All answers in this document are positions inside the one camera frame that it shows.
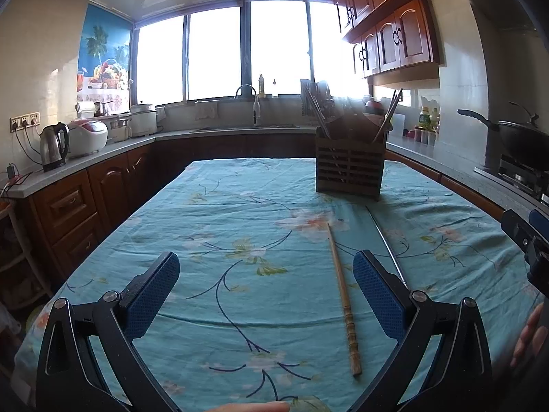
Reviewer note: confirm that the brown upper kitchen cabinets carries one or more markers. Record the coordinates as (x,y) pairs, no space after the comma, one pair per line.
(386,21)

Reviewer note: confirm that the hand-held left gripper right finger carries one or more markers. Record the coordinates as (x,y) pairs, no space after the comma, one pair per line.
(379,296)

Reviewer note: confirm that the metal dish rack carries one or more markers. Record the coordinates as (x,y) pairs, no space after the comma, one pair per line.
(339,103)

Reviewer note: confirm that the large kitchen window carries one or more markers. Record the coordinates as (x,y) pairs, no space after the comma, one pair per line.
(214,51)

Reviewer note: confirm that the paper towel roll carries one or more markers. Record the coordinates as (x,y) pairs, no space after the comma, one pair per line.
(85,110)

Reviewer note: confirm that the row of spice jars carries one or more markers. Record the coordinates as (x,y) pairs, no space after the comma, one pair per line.
(425,136)

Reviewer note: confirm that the white dish cloth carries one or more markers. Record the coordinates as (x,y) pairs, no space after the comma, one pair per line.
(206,110)

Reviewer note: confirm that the brown lower kitchen cabinets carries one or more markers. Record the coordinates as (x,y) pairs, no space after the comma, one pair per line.
(111,189)

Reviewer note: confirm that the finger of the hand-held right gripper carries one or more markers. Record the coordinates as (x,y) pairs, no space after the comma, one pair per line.
(540,218)
(517,229)

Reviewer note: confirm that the wall power outlets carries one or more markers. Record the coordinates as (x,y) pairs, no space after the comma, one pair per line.
(25,121)

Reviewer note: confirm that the curved kitchen faucet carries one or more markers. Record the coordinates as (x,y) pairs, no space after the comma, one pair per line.
(256,107)

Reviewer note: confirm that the steel electric kettle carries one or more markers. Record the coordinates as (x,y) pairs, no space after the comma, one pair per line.
(53,148)

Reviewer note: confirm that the pink and white rice cooker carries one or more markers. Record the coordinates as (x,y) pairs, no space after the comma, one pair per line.
(88,137)

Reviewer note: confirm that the yellow dish soap bottle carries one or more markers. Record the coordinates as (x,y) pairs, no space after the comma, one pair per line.
(261,86)

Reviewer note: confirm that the carved wooden chopstick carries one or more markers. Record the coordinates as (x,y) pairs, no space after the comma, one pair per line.
(343,296)

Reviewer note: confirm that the person's right hand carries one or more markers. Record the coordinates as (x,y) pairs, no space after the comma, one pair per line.
(532,334)

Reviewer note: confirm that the clear container green lid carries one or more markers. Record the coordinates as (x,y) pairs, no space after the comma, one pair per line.
(398,125)

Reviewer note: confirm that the teal floral tablecloth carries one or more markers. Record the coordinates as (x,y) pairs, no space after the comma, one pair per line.
(240,223)

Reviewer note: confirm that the steel gas stove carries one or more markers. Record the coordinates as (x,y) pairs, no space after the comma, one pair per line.
(519,176)

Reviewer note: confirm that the pink plastic basin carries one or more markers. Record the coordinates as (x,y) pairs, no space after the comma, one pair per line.
(374,108)

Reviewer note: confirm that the small white kitchen appliance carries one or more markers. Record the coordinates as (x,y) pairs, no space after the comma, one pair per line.
(120,131)

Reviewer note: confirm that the wooden utensil holder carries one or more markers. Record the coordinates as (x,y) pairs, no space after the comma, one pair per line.
(349,167)

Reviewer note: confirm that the person's left hand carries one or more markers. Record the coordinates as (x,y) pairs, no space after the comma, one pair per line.
(257,407)

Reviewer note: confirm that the tropical fruit wall poster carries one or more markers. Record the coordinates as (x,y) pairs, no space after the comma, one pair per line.
(105,51)

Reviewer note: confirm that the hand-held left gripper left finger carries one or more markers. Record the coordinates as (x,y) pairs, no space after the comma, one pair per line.
(152,296)

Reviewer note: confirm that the black wok with lid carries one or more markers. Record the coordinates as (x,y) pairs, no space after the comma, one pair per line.
(521,137)

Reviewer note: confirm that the brown kitchen cabinets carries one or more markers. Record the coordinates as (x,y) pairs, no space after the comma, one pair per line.
(111,189)
(386,21)

